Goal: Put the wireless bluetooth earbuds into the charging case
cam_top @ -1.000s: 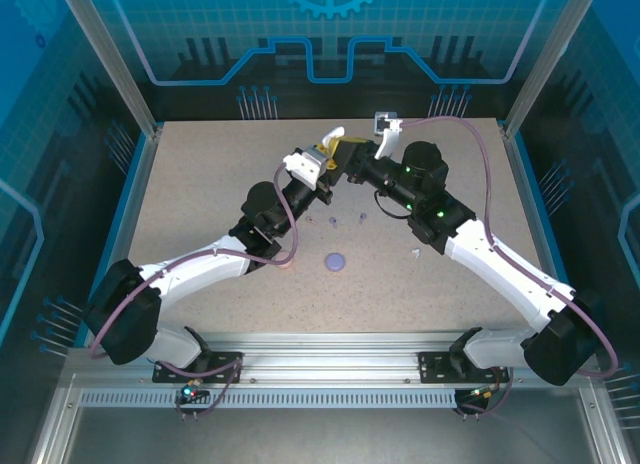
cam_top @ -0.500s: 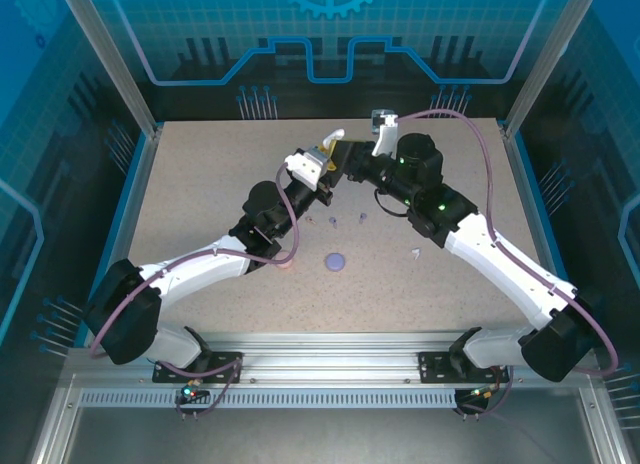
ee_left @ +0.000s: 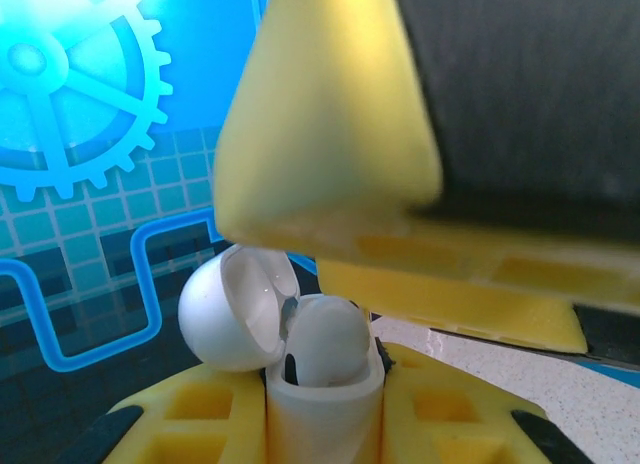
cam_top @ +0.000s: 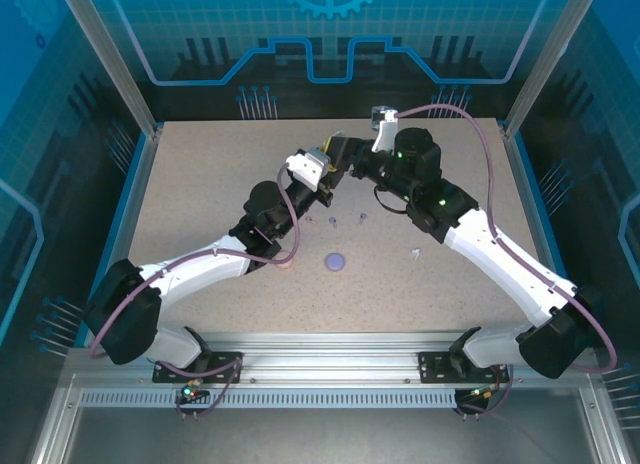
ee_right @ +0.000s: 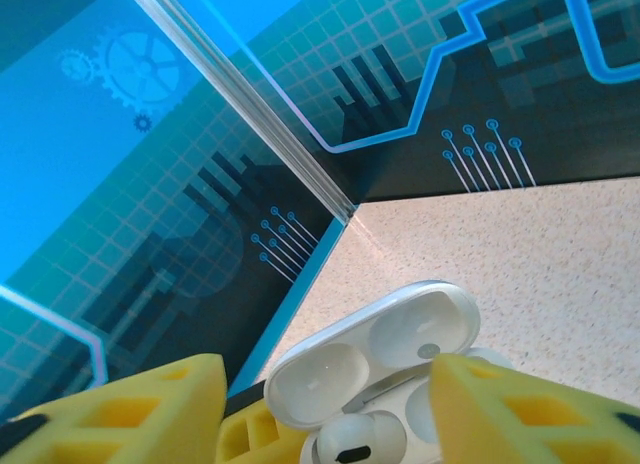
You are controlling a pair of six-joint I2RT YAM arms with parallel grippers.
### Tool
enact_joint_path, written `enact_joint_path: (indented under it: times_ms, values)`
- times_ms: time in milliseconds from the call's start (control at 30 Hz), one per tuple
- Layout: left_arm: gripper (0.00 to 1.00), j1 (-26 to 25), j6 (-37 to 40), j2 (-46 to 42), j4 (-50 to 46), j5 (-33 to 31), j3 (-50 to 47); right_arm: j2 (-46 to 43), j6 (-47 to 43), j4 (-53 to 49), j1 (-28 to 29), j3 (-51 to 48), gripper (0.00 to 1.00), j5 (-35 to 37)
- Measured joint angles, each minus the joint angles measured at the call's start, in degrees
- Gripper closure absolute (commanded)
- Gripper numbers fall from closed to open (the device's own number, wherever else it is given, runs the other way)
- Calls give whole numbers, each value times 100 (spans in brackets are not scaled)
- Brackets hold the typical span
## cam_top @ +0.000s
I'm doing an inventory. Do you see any left base cable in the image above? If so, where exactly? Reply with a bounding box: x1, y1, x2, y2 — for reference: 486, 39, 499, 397
159, 361, 244, 420

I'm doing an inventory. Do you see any left base LED board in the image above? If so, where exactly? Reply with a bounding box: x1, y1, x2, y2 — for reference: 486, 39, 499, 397
180, 383, 209, 404

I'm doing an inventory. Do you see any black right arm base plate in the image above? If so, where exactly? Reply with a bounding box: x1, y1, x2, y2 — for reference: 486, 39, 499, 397
418, 351, 511, 385

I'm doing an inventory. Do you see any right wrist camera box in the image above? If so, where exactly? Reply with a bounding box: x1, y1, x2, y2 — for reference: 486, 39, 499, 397
369, 103, 400, 153

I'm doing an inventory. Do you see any slotted aluminium cable duct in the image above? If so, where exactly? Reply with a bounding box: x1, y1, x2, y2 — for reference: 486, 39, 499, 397
79, 389, 481, 410

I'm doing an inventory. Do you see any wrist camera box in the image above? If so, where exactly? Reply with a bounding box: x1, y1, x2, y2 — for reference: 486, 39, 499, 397
284, 146, 333, 194
369, 103, 400, 153

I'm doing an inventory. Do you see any blue table side strip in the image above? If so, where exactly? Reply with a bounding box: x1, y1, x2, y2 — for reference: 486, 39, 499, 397
74, 131, 162, 348
504, 128, 591, 348

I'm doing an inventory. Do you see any aluminium mounting rail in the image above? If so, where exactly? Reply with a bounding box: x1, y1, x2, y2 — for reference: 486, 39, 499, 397
64, 331, 596, 385

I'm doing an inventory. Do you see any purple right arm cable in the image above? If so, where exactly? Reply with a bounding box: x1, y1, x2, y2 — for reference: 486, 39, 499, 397
396, 103, 619, 375

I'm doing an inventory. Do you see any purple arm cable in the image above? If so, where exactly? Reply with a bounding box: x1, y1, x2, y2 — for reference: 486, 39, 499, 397
88, 162, 302, 360
396, 103, 619, 375

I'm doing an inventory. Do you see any right base cable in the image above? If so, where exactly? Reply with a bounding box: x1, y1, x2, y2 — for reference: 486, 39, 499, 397
452, 363, 515, 421

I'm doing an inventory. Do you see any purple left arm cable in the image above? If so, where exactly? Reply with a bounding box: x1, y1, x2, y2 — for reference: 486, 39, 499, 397
88, 162, 302, 360

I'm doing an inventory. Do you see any base cable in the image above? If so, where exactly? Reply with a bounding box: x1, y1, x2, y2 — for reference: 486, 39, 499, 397
452, 363, 515, 421
159, 361, 244, 420

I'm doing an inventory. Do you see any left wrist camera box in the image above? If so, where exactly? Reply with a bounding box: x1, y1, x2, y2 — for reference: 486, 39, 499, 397
284, 146, 333, 194

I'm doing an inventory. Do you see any aluminium frame post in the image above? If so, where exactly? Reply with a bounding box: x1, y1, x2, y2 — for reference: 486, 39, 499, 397
55, 0, 165, 141
502, 0, 601, 141

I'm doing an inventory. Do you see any metal bottom tray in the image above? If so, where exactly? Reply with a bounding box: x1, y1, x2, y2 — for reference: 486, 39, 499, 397
29, 373, 640, 464

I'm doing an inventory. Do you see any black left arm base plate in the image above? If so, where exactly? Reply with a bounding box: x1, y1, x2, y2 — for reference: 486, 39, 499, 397
152, 351, 245, 385

